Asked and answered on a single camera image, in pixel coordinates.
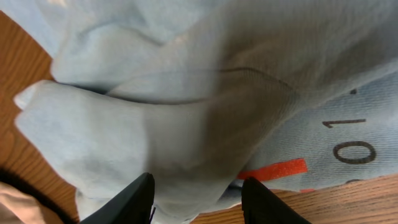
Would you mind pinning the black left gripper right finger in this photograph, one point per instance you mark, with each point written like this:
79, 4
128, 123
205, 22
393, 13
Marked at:
261, 206

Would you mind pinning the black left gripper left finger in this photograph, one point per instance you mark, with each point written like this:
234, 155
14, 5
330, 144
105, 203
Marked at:
133, 205

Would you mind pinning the light blue t-shirt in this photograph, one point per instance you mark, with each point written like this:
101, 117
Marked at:
202, 94

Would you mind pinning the beige folded garment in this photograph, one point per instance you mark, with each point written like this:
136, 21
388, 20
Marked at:
20, 208

